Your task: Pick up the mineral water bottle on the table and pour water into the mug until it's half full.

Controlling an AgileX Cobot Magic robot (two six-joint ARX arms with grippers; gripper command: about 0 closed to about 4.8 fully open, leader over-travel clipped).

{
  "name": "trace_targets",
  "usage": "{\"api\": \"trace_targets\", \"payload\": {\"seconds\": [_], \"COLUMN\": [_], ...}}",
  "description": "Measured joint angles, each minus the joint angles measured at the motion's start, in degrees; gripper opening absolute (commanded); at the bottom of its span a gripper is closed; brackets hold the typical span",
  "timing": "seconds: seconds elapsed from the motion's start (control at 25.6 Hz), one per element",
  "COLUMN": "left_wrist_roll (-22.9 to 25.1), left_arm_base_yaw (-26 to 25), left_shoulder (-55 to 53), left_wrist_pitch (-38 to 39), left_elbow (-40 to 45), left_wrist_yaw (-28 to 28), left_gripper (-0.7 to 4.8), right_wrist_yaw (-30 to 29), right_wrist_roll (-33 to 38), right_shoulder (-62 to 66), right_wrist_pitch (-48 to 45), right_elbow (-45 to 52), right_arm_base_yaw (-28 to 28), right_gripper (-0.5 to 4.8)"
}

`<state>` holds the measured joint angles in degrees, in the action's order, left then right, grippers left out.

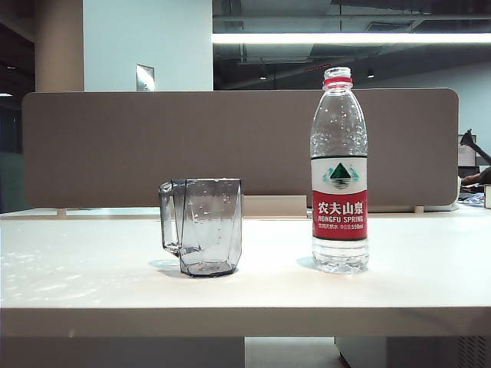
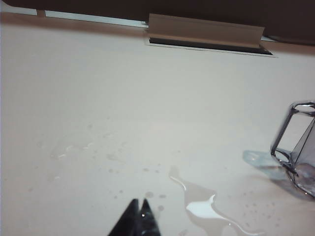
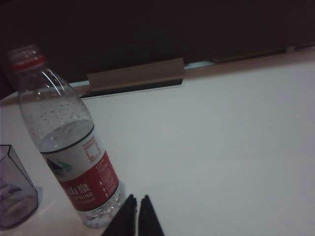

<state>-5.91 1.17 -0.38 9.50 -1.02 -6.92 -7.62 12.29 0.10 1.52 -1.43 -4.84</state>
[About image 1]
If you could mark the long ceiling light strip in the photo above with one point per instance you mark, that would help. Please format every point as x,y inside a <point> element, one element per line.
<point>345,38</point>

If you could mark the paper sign on wall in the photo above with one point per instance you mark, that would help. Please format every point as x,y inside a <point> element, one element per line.
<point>145,77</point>

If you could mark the beige partition bracket foot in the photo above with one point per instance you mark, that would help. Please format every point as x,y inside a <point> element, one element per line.
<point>61,212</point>
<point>419,209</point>

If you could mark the brown desk partition panel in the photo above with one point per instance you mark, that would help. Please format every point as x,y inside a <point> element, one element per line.
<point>153,145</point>

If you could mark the distant person forearm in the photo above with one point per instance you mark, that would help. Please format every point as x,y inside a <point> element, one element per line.
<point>479,177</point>

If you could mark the small beige box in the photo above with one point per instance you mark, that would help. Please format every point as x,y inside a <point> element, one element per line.
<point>488,196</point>

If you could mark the Nongfu Spring water bottle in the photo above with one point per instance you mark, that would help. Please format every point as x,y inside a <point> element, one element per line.
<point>339,207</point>

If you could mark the clear grey faceted mug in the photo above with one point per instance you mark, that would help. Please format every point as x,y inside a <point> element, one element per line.
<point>211,230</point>

